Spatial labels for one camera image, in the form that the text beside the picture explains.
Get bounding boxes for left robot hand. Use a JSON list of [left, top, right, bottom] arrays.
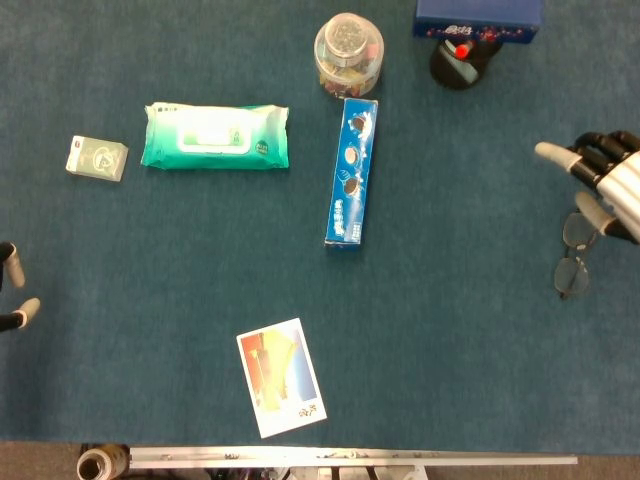
[[0, 241, 42, 334]]

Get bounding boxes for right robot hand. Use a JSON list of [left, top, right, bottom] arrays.
[[533, 130, 640, 245]]

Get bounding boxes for eyeglasses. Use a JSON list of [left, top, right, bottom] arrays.
[[553, 212, 601, 300]]

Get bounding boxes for black round device red button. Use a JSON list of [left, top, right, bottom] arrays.
[[429, 38, 504, 92]]

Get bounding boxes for brown tape roll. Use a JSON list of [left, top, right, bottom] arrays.
[[76, 444, 131, 480]]

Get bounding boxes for dark blue rectangular box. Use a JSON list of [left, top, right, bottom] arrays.
[[412, 0, 545, 45]]

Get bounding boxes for teal table cloth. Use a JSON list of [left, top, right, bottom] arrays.
[[0, 0, 640, 456]]

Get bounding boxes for green wet wipes pack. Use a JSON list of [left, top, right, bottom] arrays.
[[140, 102, 291, 171]]

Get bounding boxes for blue cookie box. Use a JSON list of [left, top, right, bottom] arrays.
[[323, 97, 380, 250]]

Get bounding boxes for large clear candy jar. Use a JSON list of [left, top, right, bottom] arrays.
[[313, 14, 386, 99]]

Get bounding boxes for white bordered postcard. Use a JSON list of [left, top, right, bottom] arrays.
[[235, 317, 328, 440]]

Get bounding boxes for small clear plastic jar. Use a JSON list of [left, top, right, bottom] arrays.
[[324, 13, 369, 67]]

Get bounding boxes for aluminium rail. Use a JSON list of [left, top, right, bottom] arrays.
[[128, 446, 579, 470]]

